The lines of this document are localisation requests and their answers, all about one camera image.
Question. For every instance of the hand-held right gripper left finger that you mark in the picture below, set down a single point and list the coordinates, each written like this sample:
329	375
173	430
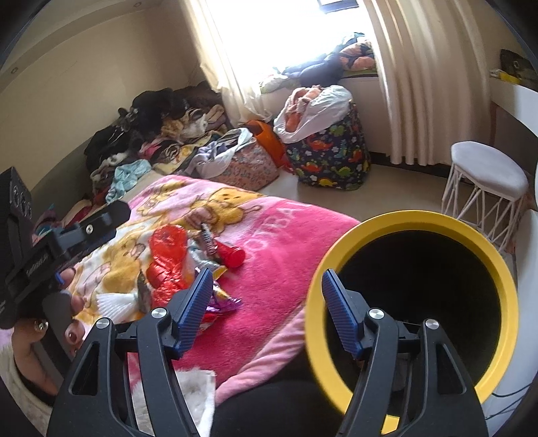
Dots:
195	306

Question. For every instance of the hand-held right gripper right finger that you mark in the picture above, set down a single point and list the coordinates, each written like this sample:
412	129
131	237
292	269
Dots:
340	311

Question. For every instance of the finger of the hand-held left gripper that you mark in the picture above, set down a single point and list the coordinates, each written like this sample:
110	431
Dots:
101	220

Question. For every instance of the brown chocolate bar wrapper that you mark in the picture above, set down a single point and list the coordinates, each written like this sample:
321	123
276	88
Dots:
209	241

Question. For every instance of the yellow-rimmed black bin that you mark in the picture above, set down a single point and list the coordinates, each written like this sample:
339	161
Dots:
420	220

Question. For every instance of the person's left forearm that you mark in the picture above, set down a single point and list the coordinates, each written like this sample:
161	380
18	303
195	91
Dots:
17	403

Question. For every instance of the person's left hand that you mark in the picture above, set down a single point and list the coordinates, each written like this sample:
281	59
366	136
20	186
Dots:
80	319

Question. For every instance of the small clear candy wrapper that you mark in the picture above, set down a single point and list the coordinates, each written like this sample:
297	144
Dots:
222	303

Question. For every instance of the gold and silver wrapper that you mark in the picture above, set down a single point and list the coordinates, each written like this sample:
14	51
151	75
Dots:
206	260

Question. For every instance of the red plastic tube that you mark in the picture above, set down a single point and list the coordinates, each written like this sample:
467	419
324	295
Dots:
231	256

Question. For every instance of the red plastic wrapper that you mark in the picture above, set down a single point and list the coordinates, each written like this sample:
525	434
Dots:
168	248

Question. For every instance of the pink printed blanket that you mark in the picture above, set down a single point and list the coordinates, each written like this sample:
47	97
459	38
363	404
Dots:
273	269

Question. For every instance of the white pleated paper liner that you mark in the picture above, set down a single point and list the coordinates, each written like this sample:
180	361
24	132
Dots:
113	303

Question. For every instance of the white fuzzy garment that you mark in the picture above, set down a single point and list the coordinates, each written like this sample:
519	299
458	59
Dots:
193	395

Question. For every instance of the pile of clothes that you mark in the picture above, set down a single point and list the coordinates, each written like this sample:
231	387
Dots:
168	138

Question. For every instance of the person's black pants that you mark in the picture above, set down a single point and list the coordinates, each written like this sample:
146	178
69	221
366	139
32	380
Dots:
286	403

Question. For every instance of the pink floral bag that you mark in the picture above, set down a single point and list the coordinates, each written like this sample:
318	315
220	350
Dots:
252	168

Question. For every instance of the dinosaur print laundry bin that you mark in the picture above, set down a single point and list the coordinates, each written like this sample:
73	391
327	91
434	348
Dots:
332	155

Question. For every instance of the orange bag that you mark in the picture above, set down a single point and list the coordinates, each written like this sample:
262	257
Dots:
269	138

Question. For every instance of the white plastic bag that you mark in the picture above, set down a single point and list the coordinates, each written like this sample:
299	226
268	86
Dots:
325	105

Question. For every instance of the sheer white curtain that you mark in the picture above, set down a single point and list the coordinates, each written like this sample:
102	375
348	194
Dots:
235	63

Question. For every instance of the white stool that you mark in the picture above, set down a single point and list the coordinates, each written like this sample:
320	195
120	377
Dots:
487	164

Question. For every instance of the pink and orange clothes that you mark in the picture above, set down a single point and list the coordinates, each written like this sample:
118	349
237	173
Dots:
294	101

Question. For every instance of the cream curtain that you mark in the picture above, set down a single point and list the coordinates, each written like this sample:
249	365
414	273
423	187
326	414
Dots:
420	84

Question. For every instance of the dark and orange clothes heap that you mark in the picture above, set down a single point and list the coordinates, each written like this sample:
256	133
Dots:
319	67

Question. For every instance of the window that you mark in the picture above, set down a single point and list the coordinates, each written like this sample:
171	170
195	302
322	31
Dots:
294	33

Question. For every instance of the white desk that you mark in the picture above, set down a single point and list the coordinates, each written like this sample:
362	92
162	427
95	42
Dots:
517	101

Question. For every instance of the yellow flat item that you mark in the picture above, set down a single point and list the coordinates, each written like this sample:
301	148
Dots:
504	76

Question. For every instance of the dark patterned pouch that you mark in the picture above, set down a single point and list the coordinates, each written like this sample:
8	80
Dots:
517	63

